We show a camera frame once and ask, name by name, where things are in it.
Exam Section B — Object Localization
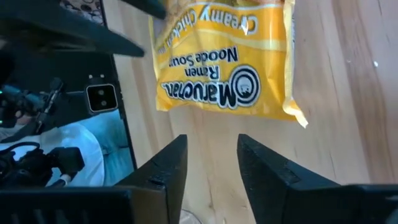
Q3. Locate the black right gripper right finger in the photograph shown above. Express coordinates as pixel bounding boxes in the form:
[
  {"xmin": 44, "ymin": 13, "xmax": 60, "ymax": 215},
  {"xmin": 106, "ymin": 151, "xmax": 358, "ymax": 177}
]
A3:
[{"xmin": 238, "ymin": 134, "xmax": 398, "ymax": 224}]

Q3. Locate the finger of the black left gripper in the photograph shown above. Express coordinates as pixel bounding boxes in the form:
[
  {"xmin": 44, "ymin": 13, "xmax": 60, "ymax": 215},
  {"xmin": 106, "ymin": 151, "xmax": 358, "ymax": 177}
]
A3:
[
  {"xmin": 0, "ymin": 0, "xmax": 146, "ymax": 58},
  {"xmin": 121, "ymin": 0, "xmax": 167, "ymax": 20}
]

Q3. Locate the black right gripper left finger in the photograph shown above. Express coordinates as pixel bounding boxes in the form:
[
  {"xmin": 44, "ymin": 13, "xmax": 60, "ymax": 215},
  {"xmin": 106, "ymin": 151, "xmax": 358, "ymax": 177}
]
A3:
[{"xmin": 0, "ymin": 134, "xmax": 188, "ymax": 224}]

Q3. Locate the yellow creamy chicken noodle pack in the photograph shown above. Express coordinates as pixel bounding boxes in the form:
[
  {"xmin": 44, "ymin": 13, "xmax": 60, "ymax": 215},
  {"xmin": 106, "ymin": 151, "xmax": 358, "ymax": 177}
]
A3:
[{"xmin": 149, "ymin": 0, "xmax": 309, "ymax": 129}]

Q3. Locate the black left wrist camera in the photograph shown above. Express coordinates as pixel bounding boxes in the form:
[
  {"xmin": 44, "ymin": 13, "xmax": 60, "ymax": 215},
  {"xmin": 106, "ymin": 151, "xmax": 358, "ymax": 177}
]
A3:
[{"xmin": 85, "ymin": 74, "xmax": 119, "ymax": 113}]

